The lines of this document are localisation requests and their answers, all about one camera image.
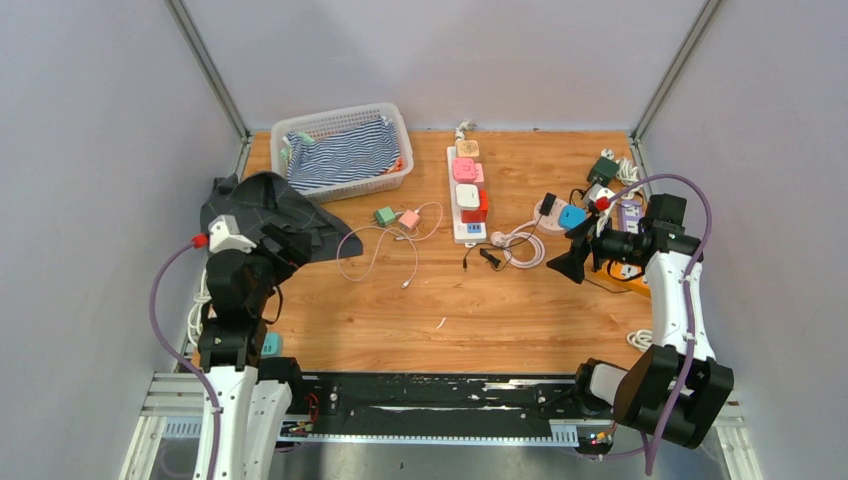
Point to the white plastic basket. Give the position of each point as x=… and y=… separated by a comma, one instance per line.
x=324, y=124

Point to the purple power strip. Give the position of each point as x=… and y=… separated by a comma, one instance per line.
x=629, y=216

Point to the pink plug adapter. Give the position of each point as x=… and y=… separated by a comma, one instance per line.
x=467, y=171

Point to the salmon plug adapter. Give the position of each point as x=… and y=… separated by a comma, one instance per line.
x=409, y=220

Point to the orange power strip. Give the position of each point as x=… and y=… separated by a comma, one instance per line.
x=623, y=276

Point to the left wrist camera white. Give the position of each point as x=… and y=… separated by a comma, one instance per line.
x=224, y=234

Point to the blue plug adapter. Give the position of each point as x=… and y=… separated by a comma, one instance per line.
x=570, y=217

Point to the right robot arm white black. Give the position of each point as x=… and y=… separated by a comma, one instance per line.
x=676, y=389

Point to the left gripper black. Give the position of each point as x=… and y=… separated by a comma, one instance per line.
x=295, y=246

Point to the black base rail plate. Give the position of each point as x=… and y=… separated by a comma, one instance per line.
x=442, y=409

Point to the long white power strip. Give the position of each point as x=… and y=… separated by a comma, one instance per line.
x=466, y=234

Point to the dark grey plaid cloth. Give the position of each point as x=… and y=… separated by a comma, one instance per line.
x=267, y=198

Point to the dark green plug adapter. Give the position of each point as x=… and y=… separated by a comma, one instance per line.
x=603, y=172

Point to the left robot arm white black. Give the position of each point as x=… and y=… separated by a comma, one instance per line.
x=246, y=396

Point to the white plug adapter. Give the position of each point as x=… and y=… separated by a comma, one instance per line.
x=466, y=196

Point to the teal power strip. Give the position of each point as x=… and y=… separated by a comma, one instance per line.
x=272, y=345

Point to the blue white striped cloth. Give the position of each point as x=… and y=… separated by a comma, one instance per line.
x=364, y=152

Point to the small black charger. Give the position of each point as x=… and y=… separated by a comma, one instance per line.
x=547, y=204

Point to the red plug adapter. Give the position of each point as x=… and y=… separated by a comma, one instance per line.
x=479, y=214

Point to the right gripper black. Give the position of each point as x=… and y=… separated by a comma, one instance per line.
x=573, y=262

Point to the beige round-pattern plug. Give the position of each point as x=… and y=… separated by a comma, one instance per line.
x=467, y=148

